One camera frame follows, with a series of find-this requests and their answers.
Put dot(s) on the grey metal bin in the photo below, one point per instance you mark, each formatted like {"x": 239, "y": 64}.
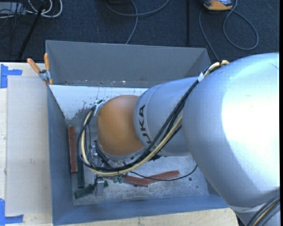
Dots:
{"x": 122, "y": 62}

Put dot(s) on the red-brown flat block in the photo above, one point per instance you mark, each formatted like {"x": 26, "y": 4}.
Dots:
{"x": 72, "y": 149}
{"x": 136, "y": 180}
{"x": 166, "y": 174}

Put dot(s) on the pale grey metal gripper finger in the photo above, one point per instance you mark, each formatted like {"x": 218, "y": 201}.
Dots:
{"x": 100, "y": 189}

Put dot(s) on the pale flat board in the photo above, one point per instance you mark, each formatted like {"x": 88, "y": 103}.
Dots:
{"x": 26, "y": 138}

